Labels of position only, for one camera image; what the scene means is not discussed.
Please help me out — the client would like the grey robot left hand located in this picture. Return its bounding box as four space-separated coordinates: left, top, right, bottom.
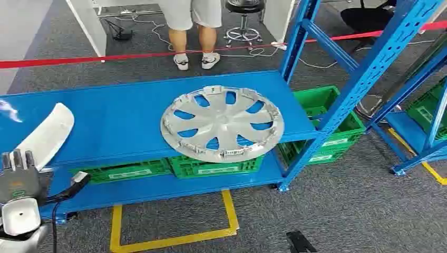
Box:
0 149 50 206

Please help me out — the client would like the white curved plastic panel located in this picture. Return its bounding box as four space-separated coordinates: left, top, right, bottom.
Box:
15 102 75 171

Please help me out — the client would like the green plastic crate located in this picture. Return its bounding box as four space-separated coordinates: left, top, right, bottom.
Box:
167 155 265 180
69 158 174 186
277 85 367 167
405 77 447 141

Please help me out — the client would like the blue metal shelf rack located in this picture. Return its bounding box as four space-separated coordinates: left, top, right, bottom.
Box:
363 33 447 177
0 0 445 225

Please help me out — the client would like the red barrier tape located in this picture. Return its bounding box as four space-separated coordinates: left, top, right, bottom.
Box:
0 20 447 70

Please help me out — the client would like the white desk leg panel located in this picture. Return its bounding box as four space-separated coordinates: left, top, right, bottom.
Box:
65 0 108 58

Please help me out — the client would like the black floor device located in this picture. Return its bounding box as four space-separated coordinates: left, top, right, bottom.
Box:
103 18 134 41

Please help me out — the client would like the silver wheel hubcap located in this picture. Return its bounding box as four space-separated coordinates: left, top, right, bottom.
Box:
160 85 285 164

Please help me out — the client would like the person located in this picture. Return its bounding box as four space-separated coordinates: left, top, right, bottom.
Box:
158 0 223 71

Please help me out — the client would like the black round stool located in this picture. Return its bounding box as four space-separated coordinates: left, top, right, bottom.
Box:
223 0 266 49

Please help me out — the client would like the black robot foot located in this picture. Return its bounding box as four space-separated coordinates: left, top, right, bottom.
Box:
286 230 318 253

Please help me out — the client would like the black office chair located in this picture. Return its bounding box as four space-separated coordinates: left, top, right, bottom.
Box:
340 0 399 34

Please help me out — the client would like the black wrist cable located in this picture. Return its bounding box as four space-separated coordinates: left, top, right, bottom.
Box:
44 179 88 253

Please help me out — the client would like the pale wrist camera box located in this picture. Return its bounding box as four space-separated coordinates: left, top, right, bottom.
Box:
71 171 92 187

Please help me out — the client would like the white floor cable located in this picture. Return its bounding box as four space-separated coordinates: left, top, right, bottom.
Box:
115 15 435 70

